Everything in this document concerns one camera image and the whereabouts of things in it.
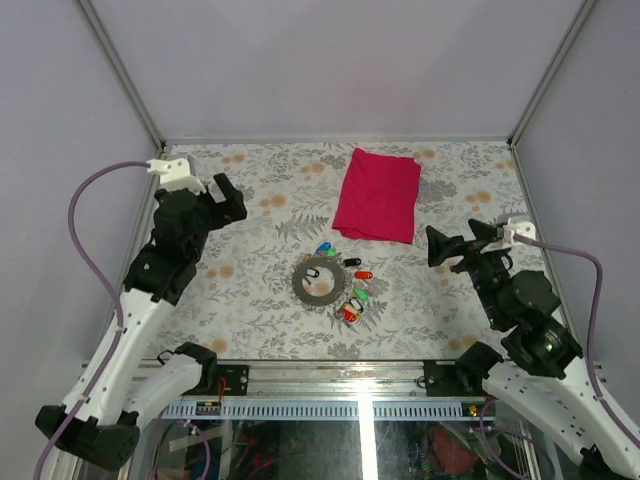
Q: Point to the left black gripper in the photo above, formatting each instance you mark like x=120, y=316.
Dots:
x=228, y=211

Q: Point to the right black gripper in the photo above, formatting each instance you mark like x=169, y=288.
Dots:
x=439, y=246

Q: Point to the key with blue tag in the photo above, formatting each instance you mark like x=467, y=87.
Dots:
x=324, y=247

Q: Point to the round metal key ring disc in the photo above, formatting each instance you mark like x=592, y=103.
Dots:
x=299, y=274

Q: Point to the key with yellow tag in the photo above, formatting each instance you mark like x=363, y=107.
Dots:
x=351, y=310

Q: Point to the small black key fob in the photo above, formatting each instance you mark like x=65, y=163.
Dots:
x=352, y=262

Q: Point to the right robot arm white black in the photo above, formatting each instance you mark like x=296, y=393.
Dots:
x=545, y=375

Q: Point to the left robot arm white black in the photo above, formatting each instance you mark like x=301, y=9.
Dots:
x=102, y=417

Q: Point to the red folded cloth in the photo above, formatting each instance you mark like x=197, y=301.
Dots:
x=378, y=198

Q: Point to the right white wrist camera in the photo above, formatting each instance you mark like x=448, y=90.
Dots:
x=511, y=229

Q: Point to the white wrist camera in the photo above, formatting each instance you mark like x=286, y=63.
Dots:
x=176, y=174
x=511, y=229

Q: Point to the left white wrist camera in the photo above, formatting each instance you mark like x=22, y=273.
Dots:
x=176, y=174

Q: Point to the black tag key inside ring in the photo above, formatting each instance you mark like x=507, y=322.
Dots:
x=311, y=274

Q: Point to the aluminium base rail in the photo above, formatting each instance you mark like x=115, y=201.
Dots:
x=289, y=380

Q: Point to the perforated cable duct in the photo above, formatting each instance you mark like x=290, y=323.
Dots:
x=314, y=410

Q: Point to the left aluminium frame post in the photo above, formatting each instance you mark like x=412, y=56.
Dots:
x=98, y=30

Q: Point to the aluminium frame post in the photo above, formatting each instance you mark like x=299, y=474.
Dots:
x=562, y=51
x=98, y=30

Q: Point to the right aluminium frame post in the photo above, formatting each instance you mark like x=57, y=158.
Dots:
x=562, y=51

